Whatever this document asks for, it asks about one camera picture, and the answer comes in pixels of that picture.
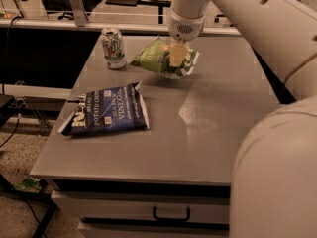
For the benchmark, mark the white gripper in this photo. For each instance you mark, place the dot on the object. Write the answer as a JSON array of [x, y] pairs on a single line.
[[184, 29]]

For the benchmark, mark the green jalapeno chip bag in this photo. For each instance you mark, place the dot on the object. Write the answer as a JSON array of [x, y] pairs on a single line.
[[155, 57]]

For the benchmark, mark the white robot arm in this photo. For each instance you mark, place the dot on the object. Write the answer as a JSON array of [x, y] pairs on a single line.
[[273, 188]]

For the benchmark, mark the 7up soda can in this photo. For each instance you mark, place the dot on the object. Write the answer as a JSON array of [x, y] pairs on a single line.
[[113, 48]]

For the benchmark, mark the blue sea salt vinegar chip bag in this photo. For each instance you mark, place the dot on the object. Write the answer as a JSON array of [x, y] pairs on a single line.
[[108, 110]]

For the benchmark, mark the metal railing with glass panels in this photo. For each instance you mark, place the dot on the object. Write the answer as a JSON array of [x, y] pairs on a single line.
[[142, 19]]

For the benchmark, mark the grey drawer cabinet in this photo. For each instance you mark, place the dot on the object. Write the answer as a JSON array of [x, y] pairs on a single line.
[[110, 209]]

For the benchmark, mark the green packet on floor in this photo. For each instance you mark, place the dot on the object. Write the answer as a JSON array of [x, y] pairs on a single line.
[[29, 185]]

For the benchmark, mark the black drawer handle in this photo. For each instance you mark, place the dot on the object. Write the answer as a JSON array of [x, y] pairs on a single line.
[[170, 214]]

